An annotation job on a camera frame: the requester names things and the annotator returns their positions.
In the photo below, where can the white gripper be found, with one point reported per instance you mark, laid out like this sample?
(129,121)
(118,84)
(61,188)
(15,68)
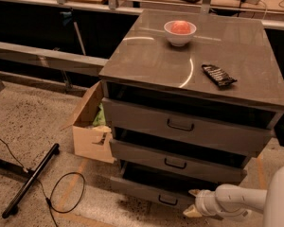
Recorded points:
(203,200)

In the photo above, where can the grey bottom drawer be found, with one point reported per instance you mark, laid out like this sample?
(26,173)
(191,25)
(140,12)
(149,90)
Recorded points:
(156,185)

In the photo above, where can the grey drawer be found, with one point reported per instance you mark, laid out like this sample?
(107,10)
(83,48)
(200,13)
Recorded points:
(175,163)
(184,128)
(156,185)

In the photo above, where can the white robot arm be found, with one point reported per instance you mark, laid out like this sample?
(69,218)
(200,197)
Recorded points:
(237,203)

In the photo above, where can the grey middle drawer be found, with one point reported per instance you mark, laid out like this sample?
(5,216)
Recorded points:
(175,163)

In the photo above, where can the grey drawer cabinet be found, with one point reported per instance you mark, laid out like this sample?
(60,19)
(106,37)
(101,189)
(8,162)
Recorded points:
(146,69)

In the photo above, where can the grey top drawer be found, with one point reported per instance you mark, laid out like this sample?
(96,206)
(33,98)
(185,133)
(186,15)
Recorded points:
(184,128)

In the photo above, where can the cardboard box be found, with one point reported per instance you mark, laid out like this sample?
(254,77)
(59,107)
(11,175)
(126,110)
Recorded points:
(90,141)

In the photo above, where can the green bag in box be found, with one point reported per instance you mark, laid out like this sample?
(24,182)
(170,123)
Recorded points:
(99,119)

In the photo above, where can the white bowl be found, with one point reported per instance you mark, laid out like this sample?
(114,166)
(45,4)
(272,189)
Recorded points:
(178,39)

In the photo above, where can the red apple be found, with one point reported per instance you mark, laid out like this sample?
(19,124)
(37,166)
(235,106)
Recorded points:
(180,27)

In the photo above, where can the black stand leg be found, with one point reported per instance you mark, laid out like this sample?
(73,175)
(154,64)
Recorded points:
(12,208)

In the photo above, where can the grey metal rail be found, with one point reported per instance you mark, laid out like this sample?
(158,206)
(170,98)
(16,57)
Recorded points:
(53,59)

